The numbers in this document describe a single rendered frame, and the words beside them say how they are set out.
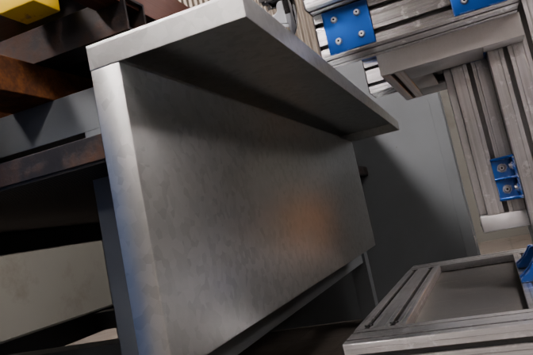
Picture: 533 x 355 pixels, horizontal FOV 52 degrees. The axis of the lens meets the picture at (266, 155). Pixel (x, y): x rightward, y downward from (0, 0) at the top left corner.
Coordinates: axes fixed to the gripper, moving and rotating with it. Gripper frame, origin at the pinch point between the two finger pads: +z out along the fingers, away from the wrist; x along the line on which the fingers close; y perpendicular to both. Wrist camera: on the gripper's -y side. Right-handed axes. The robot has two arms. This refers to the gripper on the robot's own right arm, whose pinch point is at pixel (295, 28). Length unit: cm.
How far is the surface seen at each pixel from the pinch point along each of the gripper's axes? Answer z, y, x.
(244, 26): 25, -12, 75
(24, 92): 25, 20, 78
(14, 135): 28, 28, 73
